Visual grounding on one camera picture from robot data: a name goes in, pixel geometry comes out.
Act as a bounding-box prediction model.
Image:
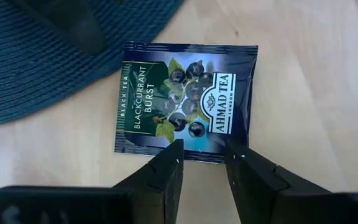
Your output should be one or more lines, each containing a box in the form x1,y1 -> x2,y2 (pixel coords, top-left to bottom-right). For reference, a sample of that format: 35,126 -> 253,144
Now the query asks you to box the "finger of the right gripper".
6,0 -> 108,57

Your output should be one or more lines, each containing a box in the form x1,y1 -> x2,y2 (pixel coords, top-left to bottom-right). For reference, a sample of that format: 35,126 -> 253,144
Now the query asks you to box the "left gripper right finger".
224,139 -> 358,224

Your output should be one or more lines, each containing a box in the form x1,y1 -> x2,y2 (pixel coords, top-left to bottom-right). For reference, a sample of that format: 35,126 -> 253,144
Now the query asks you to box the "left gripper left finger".
0,139 -> 185,224

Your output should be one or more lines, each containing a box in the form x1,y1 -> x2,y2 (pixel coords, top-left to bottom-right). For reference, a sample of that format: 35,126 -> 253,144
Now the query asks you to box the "blackcurrant tea packet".
114,41 -> 259,164

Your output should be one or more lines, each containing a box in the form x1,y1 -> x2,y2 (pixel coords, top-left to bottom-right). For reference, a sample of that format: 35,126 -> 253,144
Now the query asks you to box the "round dark woven placemat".
0,0 -> 186,128

